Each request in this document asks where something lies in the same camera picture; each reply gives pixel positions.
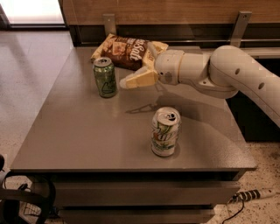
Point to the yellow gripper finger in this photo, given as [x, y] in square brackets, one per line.
[142, 77]
[154, 48]

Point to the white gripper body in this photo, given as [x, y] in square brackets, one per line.
[166, 66]

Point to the green soda can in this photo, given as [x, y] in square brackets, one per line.
[105, 78]

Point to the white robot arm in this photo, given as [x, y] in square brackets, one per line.
[221, 74]

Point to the white 7up soda can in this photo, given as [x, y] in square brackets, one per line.
[165, 125]

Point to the brown sea salt chip bag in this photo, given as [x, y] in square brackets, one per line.
[126, 53]

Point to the grey drawer cabinet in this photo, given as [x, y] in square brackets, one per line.
[98, 154]

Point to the white power strip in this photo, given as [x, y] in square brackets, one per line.
[252, 195]

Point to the left metal wall bracket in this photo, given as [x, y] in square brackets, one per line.
[109, 21]

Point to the metal wall bracket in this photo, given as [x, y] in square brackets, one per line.
[240, 26]
[109, 21]

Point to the right metal wall bracket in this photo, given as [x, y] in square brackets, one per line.
[240, 26]

